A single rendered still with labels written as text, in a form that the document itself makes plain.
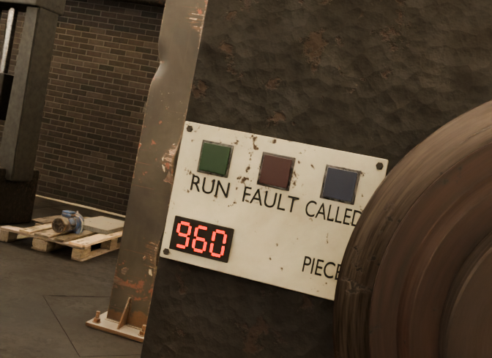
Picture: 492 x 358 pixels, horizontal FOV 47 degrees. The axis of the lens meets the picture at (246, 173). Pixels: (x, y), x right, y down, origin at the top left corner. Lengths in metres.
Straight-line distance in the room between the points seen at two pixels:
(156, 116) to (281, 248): 2.71
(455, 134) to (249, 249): 0.30
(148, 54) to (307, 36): 6.70
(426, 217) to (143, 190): 2.93
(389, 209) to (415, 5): 0.28
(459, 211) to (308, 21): 0.33
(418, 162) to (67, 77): 7.44
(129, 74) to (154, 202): 4.26
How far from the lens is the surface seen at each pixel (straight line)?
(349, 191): 0.68
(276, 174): 0.69
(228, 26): 0.76
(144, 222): 3.40
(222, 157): 0.71
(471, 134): 0.56
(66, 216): 5.15
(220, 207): 0.72
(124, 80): 7.49
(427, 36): 0.73
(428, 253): 0.53
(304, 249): 0.70
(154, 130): 3.37
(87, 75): 7.74
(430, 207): 0.54
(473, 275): 0.48
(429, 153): 0.56
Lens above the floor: 1.23
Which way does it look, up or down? 3 degrees down
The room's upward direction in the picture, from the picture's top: 11 degrees clockwise
